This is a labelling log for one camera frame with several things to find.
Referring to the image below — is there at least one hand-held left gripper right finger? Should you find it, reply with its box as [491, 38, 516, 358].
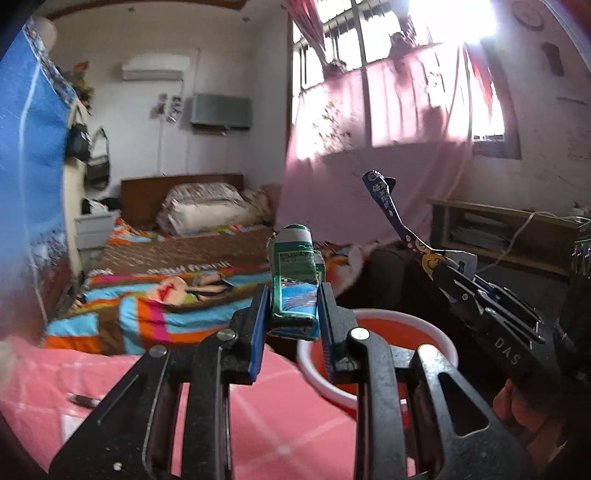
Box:
[316, 282, 536, 480]

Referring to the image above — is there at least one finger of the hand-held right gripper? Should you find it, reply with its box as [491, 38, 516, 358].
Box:
[431, 262, 491, 329]
[462, 267, 542, 343]

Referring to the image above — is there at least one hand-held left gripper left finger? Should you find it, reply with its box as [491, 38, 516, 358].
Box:
[48, 284, 273, 480]

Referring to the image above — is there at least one red bin with white rim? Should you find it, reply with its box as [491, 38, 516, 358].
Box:
[295, 308, 459, 422]

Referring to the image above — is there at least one dark blue wrapper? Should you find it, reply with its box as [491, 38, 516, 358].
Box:
[362, 170, 479, 280]

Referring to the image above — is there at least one person's right hand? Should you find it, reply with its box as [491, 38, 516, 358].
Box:
[492, 379, 570, 445]

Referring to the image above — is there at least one dark brown seat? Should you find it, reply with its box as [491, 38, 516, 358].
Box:
[364, 244, 419, 311]

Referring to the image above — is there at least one wooden shelf desk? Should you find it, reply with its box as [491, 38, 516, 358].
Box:
[431, 198, 591, 278]

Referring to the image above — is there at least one pink plaid cloth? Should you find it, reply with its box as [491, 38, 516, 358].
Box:
[0, 336, 416, 480]

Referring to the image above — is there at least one bed with colourful blanket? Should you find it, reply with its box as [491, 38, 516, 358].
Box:
[44, 217, 370, 357]

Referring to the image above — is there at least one cream pillow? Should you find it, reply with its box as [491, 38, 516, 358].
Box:
[156, 200, 265, 237]

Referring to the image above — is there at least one floral pillow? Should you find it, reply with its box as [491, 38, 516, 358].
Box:
[161, 182, 246, 214]

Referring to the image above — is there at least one pink curtain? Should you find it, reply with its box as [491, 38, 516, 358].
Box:
[277, 41, 477, 246]

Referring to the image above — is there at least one wooden headboard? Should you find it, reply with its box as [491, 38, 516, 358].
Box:
[120, 174, 245, 229]

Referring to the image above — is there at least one white nightstand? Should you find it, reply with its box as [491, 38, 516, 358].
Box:
[74, 210, 122, 264]

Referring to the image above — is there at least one dark brown handbag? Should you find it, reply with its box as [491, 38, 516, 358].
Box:
[85, 128, 112, 190]

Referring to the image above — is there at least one white tall cabinet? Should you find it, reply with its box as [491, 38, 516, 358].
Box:
[61, 99, 93, 278]

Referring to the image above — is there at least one black handbag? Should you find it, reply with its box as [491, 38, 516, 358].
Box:
[65, 122, 92, 162]

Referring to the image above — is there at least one blue dotted fabric wardrobe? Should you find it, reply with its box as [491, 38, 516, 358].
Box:
[0, 18, 77, 342]

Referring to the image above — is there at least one barred window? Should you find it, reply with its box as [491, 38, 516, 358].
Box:
[290, 0, 520, 160]

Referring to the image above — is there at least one white air conditioner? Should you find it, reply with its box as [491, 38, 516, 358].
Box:
[121, 54, 189, 83]

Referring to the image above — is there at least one red curtain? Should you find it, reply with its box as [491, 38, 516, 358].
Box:
[283, 0, 334, 62]

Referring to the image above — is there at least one white cable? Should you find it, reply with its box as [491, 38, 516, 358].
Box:
[475, 211, 560, 274]

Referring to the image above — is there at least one wall television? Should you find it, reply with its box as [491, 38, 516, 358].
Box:
[189, 93, 254, 131]

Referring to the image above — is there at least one round wall clock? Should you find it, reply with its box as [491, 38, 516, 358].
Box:
[512, 0, 546, 31]

